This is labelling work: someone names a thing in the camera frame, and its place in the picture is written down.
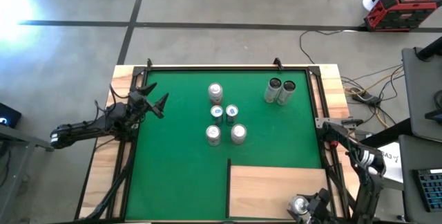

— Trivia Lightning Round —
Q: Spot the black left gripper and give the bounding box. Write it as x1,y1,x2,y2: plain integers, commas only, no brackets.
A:
119,82,170,123

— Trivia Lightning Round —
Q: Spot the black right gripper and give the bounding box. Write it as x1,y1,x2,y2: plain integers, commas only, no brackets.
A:
296,187,334,224

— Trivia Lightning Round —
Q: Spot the silver red soda can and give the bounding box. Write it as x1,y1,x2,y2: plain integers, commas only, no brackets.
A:
230,123,248,145
288,195,311,218

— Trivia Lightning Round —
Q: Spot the white red soda can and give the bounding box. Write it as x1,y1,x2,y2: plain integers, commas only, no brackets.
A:
207,82,224,106

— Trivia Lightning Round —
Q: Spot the blue silver Red Bull can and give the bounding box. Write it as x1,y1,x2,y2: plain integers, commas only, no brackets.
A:
209,105,224,126
224,104,239,125

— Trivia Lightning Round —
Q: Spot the silver Diet Coke can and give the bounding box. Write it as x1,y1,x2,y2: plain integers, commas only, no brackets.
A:
204,124,222,147

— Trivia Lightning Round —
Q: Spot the white Celsius can black lid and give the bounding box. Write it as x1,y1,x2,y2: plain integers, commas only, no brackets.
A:
276,80,296,106
264,77,282,104

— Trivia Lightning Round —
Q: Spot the light wooden board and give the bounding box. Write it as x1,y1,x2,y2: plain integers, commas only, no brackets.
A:
225,158,333,221

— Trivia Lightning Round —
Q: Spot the green table mat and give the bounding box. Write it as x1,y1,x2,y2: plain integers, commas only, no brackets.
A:
124,70,324,221

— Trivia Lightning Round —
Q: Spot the white SA3 label sheet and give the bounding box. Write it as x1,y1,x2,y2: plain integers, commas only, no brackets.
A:
378,142,404,190

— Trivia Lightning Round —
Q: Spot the black power strip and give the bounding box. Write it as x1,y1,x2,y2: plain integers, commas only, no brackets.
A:
348,87,381,104

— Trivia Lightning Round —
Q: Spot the backlit black keyboard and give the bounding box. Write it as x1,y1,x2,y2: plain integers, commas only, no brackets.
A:
412,167,442,214

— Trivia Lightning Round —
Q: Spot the grey metal bench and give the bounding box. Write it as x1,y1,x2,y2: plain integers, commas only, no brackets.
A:
0,123,57,224

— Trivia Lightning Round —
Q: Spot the grey desk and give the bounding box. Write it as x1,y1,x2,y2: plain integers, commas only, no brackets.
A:
401,46,442,144
398,134,442,224

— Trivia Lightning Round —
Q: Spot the black device blue light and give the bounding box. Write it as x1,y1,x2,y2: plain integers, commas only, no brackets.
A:
0,102,22,129

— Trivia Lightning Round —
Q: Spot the black desk device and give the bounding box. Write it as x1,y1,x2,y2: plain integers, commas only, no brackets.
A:
423,88,442,125

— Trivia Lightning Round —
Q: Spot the red black tool case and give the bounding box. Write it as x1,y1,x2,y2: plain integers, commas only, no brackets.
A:
363,0,442,33

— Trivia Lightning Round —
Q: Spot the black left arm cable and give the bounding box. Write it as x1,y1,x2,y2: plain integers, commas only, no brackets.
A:
93,83,131,115

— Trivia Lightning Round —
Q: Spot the yellow extension cable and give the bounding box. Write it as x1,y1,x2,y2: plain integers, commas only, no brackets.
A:
343,65,405,130

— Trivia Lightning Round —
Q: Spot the black floor cable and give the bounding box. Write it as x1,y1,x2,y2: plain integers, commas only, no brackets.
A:
298,28,367,65

